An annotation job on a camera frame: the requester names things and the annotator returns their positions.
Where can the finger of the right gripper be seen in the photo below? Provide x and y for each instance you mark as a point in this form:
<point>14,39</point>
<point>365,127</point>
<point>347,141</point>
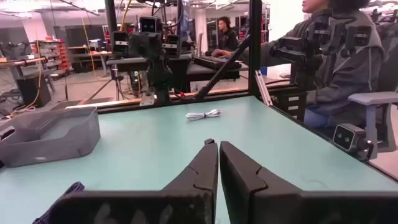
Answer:
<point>154,46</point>
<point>137,46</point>

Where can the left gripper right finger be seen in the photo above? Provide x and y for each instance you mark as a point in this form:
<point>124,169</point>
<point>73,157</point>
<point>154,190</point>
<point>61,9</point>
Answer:
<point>242,180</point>

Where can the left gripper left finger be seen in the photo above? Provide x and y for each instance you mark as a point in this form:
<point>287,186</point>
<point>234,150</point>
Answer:
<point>199,180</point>

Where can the blue pen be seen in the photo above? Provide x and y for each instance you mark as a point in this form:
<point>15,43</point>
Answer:
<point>73,188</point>

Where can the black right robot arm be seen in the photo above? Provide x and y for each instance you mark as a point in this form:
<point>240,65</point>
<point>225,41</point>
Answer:
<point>158,77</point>

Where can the wooden table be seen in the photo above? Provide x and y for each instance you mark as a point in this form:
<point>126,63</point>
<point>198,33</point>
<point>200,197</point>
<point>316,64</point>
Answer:
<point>93,53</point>

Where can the black tripod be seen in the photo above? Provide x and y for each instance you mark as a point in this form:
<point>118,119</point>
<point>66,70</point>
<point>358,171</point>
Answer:
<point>117,84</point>

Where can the dark gray desk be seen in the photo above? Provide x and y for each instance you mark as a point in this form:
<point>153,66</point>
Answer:
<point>199,73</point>

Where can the shelf with red bins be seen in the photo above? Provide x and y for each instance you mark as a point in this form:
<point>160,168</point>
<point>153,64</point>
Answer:
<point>63,57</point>

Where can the person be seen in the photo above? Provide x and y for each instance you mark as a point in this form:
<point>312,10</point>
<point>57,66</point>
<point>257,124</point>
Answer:
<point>351,71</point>
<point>228,39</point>

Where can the black drawer cabinet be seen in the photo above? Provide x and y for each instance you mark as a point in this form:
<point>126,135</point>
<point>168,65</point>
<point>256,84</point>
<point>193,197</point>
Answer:
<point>289,105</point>

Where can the silver aluminium extrusion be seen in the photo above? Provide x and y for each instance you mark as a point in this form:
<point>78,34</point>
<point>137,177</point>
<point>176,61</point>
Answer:
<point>263,88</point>

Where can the black box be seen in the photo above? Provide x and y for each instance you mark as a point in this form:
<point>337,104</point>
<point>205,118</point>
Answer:
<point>32,91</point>

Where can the workbench with metal legs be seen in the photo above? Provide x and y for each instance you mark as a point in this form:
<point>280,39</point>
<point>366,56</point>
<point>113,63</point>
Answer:
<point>18,63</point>

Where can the gray plastic bin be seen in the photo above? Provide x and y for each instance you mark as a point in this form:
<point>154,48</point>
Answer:
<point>62,146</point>

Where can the gray office chair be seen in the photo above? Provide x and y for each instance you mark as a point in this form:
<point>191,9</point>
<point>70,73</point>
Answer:
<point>371,99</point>

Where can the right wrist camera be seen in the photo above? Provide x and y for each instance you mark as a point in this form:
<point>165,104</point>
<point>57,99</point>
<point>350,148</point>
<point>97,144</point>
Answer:
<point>150,25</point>

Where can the black aluminium table frame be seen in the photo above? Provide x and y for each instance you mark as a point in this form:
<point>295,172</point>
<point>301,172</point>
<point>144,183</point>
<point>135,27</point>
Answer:
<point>255,46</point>

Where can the gray stereo camera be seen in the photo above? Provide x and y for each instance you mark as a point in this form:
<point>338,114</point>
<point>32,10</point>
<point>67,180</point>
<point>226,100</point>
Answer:
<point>343,137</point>

